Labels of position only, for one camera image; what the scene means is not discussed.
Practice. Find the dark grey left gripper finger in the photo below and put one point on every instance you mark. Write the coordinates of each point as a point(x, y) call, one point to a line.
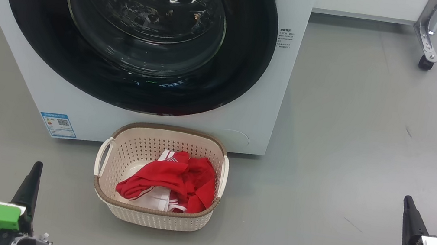
point(28, 193)

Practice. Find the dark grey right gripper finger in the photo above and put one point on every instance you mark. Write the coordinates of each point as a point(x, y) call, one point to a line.
point(411, 225)

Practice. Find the white garment red stripes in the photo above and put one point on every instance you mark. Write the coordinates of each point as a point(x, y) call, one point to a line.
point(155, 200)

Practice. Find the red shirt white lettering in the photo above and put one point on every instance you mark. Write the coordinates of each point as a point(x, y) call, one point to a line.
point(166, 177)

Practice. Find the black glass washing machine door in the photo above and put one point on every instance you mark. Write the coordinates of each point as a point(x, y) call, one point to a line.
point(246, 57)

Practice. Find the white washing machine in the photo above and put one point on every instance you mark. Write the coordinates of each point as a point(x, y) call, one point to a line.
point(91, 120)

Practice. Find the cream perforated laundry basket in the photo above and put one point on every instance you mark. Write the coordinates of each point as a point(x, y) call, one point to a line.
point(140, 145)

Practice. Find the blue white energy label sticker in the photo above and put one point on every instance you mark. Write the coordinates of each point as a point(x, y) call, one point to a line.
point(58, 125)

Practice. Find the metal leg with caster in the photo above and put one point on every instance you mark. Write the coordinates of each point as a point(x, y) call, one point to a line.
point(428, 33)

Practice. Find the small text sticker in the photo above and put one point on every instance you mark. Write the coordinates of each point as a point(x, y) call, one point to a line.
point(285, 39)

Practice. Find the white furniture panel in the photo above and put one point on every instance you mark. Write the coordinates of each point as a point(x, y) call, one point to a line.
point(369, 1)

